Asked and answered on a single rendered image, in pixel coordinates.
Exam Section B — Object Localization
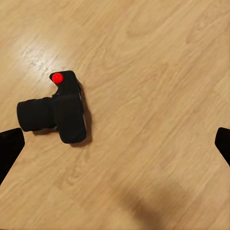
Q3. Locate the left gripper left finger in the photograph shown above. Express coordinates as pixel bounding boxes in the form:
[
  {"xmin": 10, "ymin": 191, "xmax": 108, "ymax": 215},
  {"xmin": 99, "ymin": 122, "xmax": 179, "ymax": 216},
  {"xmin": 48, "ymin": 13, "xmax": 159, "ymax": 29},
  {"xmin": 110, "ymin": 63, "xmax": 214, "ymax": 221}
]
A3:
[{"xmin": 0, "ymin": 127, "xmax": 25, "ymax": 185}]

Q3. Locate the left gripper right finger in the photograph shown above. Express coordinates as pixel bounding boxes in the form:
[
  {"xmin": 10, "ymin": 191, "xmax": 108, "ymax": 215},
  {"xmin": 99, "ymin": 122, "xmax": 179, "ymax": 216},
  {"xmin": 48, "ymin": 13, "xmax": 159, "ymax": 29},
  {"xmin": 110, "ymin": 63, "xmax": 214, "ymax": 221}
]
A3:
[{"xmin": 215, "ymin": 127, "xmax": 230, "ymax": 166}]

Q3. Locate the digital camera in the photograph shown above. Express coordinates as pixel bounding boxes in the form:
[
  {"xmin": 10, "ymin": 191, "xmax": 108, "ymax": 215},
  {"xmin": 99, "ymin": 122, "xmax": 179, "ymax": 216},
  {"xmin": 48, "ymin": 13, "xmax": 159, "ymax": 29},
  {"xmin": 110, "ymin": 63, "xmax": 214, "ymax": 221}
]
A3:
[{"xmin": 17, "ymin": 70, "xmax": 87, "ymax": 144}]

